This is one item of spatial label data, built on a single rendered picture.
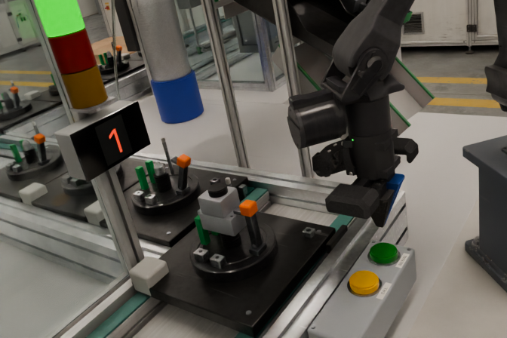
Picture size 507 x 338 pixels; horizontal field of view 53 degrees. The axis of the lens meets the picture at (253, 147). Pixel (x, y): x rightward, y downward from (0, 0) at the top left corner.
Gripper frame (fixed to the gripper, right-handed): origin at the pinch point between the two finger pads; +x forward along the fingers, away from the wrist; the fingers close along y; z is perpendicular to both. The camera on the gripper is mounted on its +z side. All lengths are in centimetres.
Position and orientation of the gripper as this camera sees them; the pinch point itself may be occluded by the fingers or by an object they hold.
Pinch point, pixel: (378, 205)
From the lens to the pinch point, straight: 75.2
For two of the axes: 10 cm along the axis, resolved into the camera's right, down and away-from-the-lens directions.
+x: 1.9, 8.9, 4.0
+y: -5.6, 4.4, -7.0
